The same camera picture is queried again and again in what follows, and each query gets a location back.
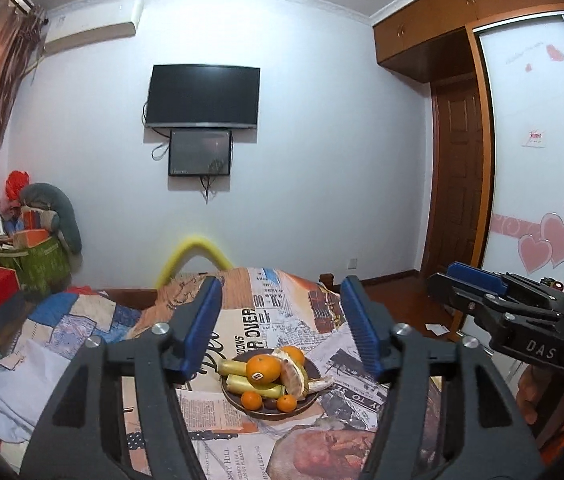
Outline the banana piece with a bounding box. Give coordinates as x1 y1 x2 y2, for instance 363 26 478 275
217 360 247 377
224 375 286 399

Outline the small mandarin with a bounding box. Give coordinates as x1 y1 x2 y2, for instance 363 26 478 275
240 391 264 412
276 394 297 413

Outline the large orange with sticker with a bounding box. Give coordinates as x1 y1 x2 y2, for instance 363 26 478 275
281 346 306 366

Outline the pomelo wedge front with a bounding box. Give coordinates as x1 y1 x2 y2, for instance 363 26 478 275
271 349 308 401

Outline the pomelo wedge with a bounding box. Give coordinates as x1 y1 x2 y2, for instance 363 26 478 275
271 349 308 401
307 376 333 394

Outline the right hand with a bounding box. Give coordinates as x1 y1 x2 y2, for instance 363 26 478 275
515 366 564 430

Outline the brown wooden door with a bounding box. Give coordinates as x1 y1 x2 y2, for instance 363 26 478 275
421 78 483 278

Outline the newspaper print tablecloth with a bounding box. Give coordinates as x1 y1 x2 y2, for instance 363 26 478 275
121 266 444 480

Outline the dark purple plate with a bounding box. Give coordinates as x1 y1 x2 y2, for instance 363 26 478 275
217 349 332 420

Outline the dark red date left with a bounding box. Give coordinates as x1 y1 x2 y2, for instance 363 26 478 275
262 398 276 410

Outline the patchwork blue quilt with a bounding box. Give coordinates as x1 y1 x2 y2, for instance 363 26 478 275
0 292 141 368

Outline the green storage box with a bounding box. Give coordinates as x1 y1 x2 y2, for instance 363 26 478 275
0 237 72 301

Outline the grey plush toy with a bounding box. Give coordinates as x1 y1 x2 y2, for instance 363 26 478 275
20 183 82 256

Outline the white sliding wardrobe door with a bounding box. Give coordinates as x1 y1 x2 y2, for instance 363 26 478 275
477 13 564 282

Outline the red plastic bag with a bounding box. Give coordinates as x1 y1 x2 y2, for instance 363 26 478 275
4 170 30 202

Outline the wooden overhead cabinet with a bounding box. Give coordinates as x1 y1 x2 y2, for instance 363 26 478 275
373 0 564 84

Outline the white air conditioner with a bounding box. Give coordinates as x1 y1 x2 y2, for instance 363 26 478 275
43 0 143 55

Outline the small black wall monitor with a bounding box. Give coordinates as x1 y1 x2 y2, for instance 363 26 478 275
168 129 232 177

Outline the black wall television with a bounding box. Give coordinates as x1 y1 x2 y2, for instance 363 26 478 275
145 64 260 129

